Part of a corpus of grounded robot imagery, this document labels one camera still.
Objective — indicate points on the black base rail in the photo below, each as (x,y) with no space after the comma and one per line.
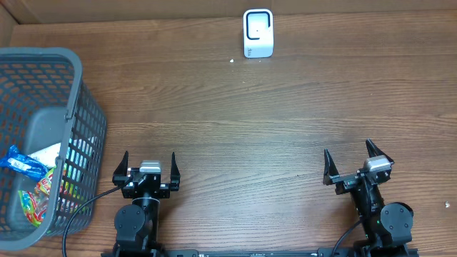
(320,252)

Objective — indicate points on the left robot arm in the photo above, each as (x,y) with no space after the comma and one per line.
(137,224)

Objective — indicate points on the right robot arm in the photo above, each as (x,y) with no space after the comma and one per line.
(387,227)

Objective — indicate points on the white barcode scanner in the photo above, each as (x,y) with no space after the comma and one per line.
(258,35)

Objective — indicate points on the grey plastic shopping basket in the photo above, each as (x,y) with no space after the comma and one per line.
(44,101)

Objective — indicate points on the green Haribo gummy bag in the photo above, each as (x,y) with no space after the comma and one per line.
(34,203)

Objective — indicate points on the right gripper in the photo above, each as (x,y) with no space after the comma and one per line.
(344,184)

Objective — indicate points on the blue snack bar wrapper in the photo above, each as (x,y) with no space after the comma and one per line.
(23,164)

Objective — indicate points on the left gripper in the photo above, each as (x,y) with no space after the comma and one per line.
(122,177)

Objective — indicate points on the white tube with gold cap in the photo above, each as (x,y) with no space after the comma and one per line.
(75,152)

